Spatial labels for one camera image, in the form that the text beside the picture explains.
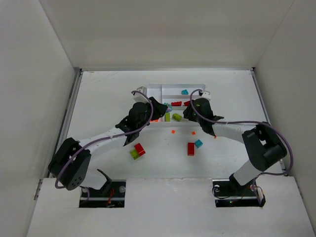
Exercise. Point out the colorful monster lego figure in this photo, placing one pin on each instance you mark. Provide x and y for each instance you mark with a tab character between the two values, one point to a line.
169	107

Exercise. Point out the red and green lego block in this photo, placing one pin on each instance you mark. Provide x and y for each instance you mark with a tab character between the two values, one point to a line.
137	152

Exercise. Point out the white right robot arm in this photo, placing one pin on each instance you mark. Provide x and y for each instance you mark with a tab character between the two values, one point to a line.
263	146

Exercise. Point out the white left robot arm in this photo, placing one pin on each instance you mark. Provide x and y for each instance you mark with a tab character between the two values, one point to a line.
70	164

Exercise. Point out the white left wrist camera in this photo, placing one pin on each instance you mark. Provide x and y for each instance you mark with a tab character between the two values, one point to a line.
139	95

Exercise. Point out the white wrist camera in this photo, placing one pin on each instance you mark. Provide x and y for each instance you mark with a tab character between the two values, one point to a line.
205	94
139	95

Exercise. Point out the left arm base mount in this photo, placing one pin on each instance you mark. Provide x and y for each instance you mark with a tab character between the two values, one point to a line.
111	194

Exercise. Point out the cyan small lego brick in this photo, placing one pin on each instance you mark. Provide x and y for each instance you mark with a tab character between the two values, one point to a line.
184	92

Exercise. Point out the white divided sorting tray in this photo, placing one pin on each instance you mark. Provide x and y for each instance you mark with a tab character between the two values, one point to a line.
167	93

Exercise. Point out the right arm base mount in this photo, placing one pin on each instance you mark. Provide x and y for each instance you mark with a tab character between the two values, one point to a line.
229	193

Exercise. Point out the green curved lego brick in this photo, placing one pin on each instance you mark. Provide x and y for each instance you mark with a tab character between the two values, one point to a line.
177	117

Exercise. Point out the red 2x4 lego brick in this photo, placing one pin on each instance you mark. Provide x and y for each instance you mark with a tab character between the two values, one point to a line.
176	104

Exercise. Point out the red long lego brick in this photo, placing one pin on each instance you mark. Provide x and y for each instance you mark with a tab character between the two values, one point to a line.
191	149

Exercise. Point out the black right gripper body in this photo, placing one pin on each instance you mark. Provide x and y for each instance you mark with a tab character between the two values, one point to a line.
188	113

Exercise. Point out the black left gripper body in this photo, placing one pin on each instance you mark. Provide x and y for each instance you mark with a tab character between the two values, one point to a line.
158	109

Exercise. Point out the cyan square lego brick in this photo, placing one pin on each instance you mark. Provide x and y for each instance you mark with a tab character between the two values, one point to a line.
198	143

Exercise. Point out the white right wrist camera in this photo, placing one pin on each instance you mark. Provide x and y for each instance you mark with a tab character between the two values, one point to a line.
205	94

